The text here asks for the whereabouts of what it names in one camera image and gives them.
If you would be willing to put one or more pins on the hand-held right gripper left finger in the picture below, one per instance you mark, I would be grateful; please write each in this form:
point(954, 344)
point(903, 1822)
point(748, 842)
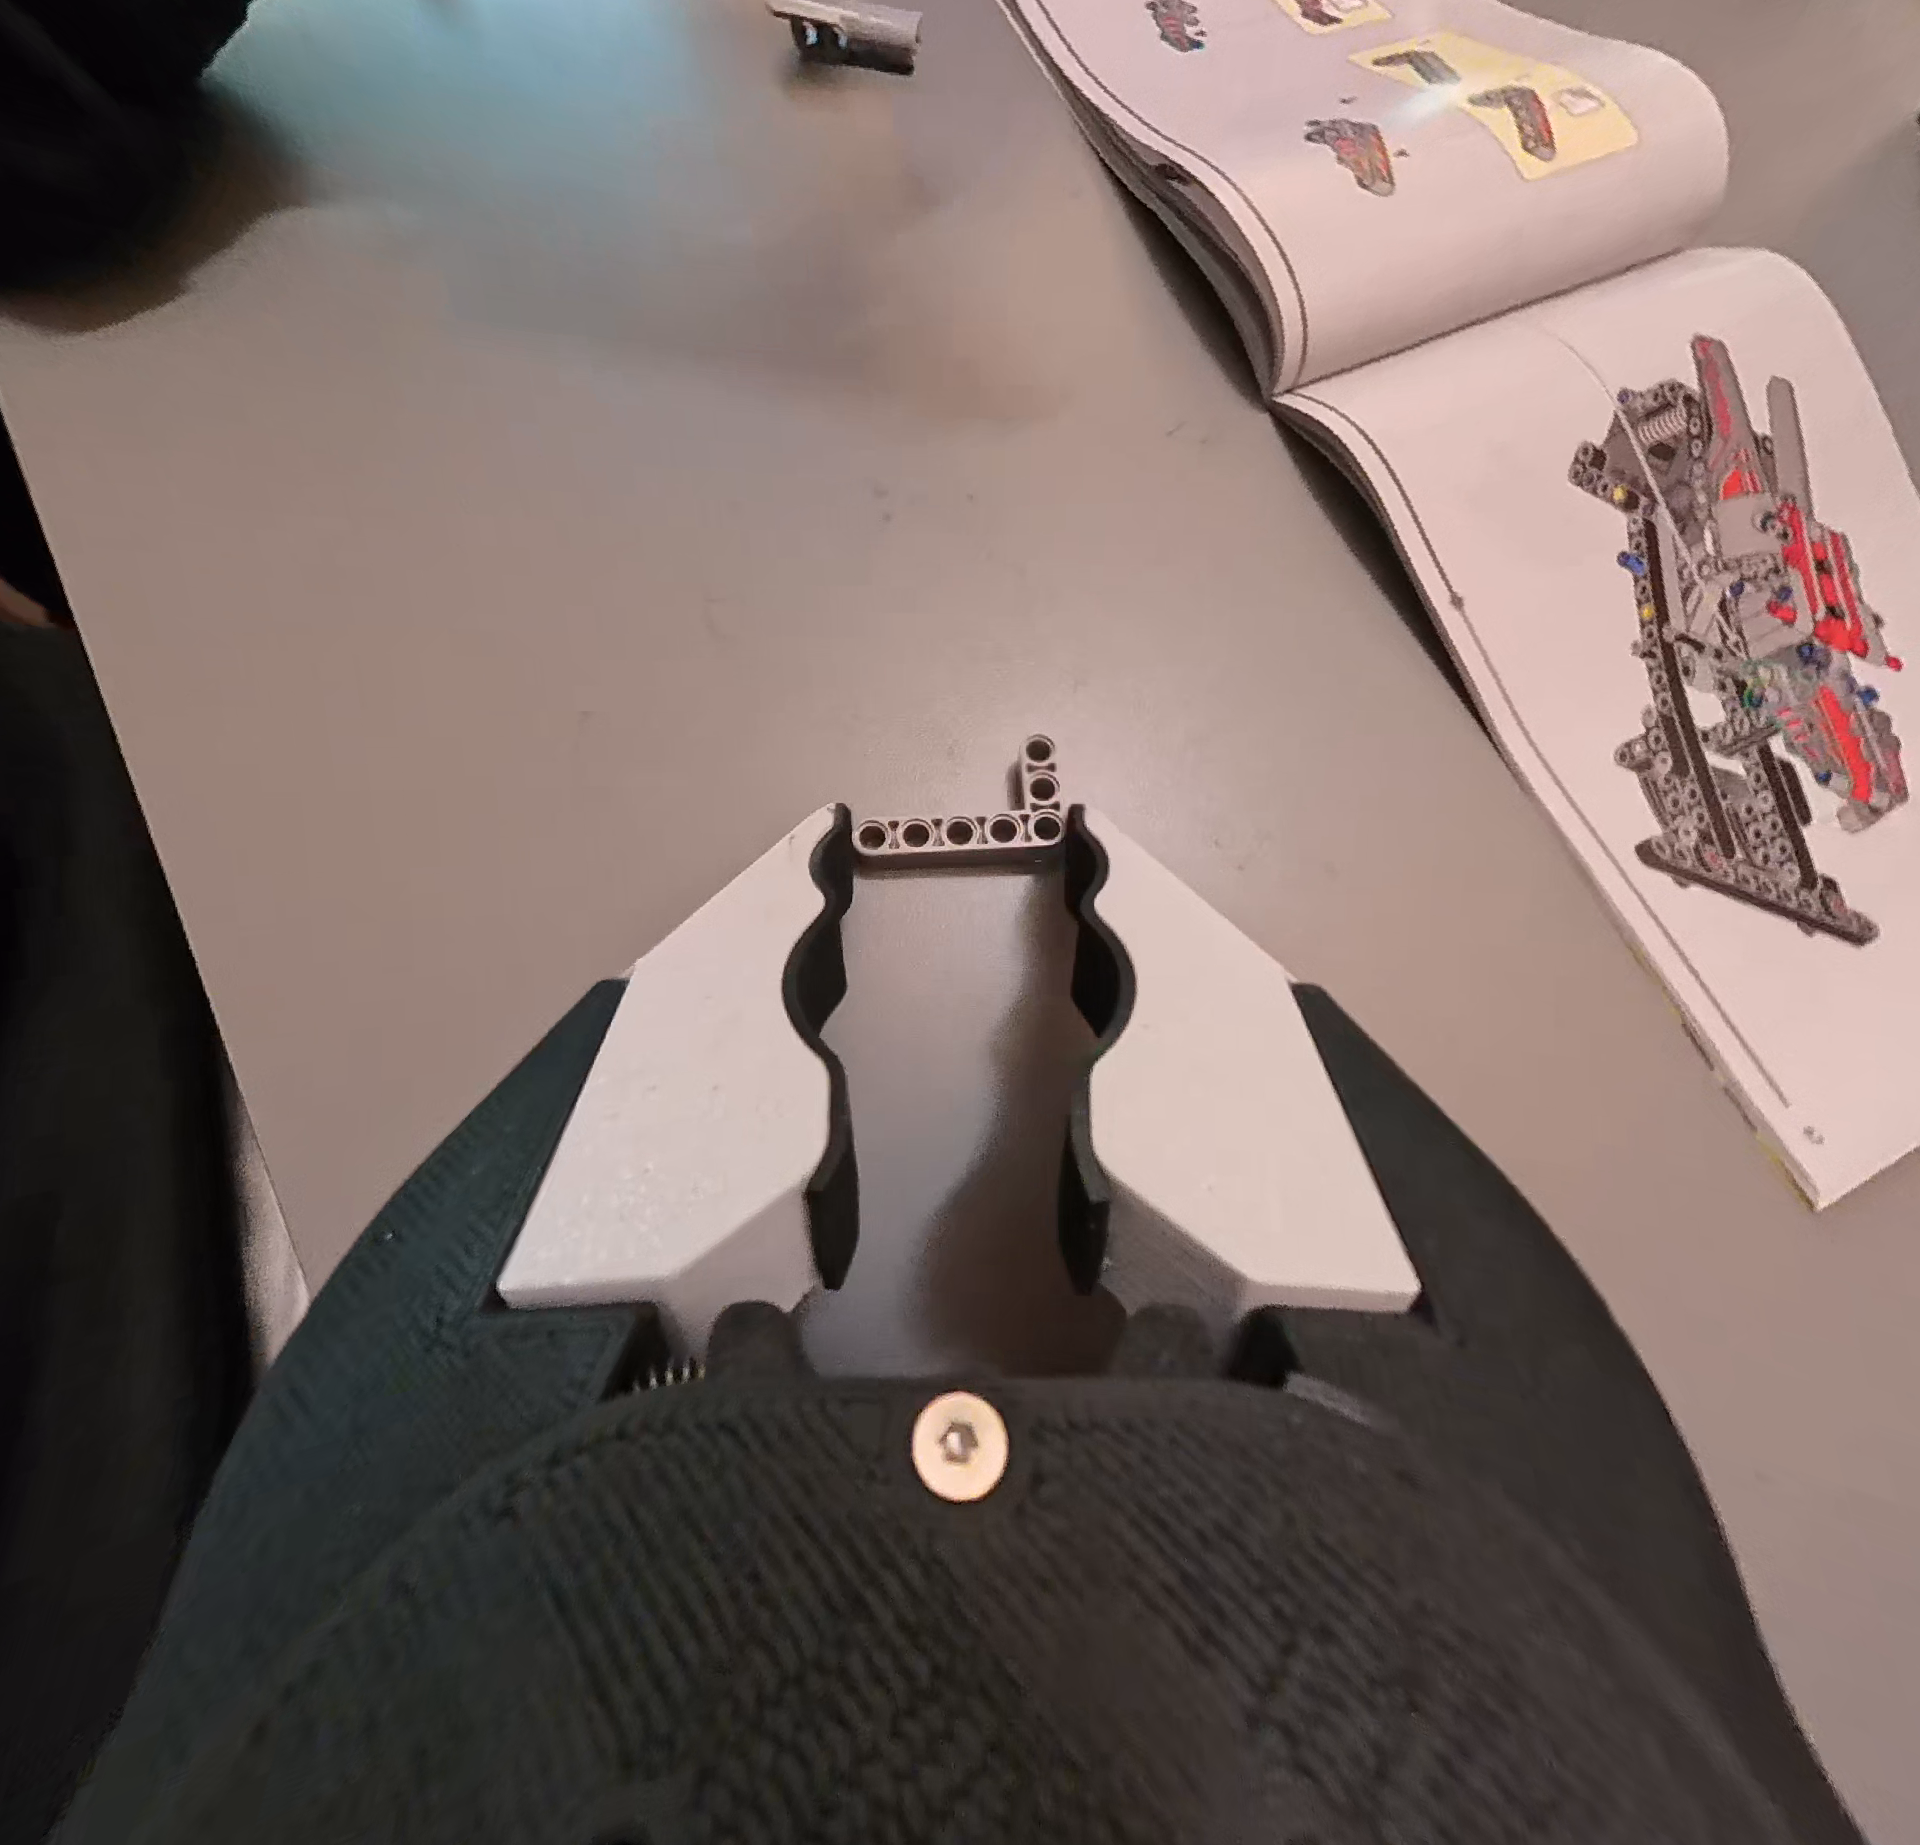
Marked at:
point(677, 1095)

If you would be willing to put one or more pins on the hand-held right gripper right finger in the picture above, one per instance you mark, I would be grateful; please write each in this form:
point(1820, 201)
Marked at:
point(1231, 1110)

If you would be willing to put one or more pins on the grey angled toy brick beam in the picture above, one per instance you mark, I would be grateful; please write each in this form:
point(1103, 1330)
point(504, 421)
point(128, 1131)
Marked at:
point(961, 834)

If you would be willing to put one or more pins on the small grey toy brick part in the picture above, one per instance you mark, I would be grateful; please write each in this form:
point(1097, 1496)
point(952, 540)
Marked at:
point(844, 32)

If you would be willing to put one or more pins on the person's left forearm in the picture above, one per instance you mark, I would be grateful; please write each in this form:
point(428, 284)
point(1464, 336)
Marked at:
point(107, 105)

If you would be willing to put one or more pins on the grey desk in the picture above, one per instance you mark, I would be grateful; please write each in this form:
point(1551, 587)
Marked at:
point(677, 450)

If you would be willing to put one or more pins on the person's dark clothing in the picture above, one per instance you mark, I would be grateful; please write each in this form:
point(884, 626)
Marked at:
point(92, 1126)

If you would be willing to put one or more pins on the open instruction booklet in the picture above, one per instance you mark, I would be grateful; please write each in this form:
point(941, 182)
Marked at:
point(1502, 421)

